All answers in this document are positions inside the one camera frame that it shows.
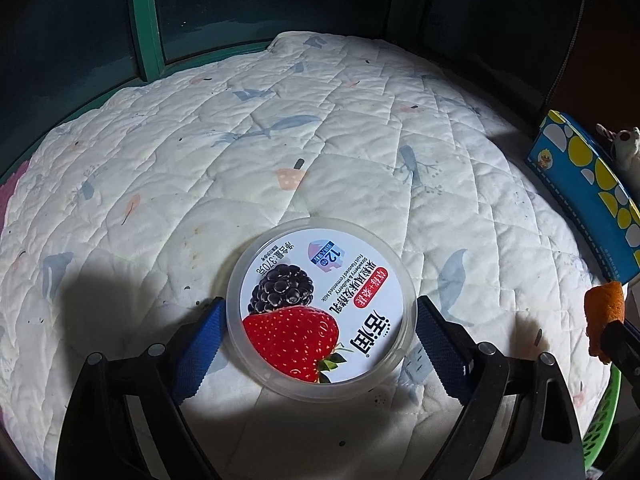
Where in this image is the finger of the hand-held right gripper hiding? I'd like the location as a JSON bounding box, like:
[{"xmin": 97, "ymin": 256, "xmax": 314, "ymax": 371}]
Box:
[{"xmin": 600, "ymin": 319, "xmax": 640, "ymax": 378}]

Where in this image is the pink foam floor mat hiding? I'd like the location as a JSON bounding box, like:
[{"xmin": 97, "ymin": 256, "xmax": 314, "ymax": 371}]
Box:
[{"xmin": 0, "ymin": 167, "xmax": 31, "ymax": 231}]

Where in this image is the green window frame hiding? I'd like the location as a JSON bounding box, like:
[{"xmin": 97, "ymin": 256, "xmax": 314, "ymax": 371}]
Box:
[{"xmin": 0, "ymin": 0, "xmax": 596, "ymax": 186}]

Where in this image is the blue spotted tissue box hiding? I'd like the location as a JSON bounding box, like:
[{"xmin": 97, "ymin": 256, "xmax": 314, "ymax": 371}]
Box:
[{"xmin": 525, "ymin": 109, "xmax": 640, "ymax": 283}]

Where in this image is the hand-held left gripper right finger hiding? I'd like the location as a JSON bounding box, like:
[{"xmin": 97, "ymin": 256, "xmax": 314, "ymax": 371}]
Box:
[{"xmin": 415, "ymin": 295, "xmax": 586, "ymax": 480}]

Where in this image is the small beige plush toy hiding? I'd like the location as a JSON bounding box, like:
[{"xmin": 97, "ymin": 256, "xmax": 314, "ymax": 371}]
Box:
[{"xmin": 596, "ymin": 122, "xmax": 640, "ymax": 176}]

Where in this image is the white quilted mat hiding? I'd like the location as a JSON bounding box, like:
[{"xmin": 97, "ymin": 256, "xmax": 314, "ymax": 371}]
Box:
[{"xmin": 0, "ymin": 30, "xmax": 613, "ymax": 480}]

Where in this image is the green plastic basket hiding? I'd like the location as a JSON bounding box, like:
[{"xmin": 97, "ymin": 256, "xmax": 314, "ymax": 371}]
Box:
[{"xmin": 580, "ymin": 365, "xmax": 623, "ymax": 471}]

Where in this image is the brown wooden cabinet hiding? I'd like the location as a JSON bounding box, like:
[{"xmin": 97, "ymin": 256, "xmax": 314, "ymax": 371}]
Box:
[{"xmin": 585, "ymin": 0, "xmax": 640, "ymax": 126}]

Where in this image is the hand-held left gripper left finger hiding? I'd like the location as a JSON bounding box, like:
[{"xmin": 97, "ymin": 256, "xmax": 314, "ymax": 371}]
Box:
[{"xmin": 55, "ymin": 296, "xmax": 227, "ymax": 480}]

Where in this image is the yogurt tub with strawberry lid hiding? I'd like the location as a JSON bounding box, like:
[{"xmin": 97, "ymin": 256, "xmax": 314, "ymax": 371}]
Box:
[{"xmin": 226, "ymin": 217, "xmax": 418, "ymax": 401}]

